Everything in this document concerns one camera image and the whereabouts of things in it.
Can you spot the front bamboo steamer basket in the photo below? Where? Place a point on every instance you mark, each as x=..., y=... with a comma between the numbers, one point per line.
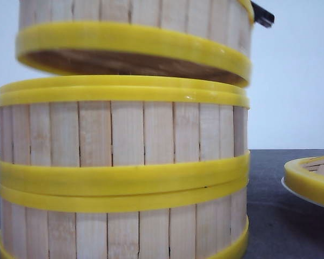
x=212, y=229

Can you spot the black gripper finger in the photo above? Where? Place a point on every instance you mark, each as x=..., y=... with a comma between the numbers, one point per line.
x=262, y=16

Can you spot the yellow bamboo steamer lid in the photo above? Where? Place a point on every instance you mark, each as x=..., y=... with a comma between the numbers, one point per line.
x=305, y=178

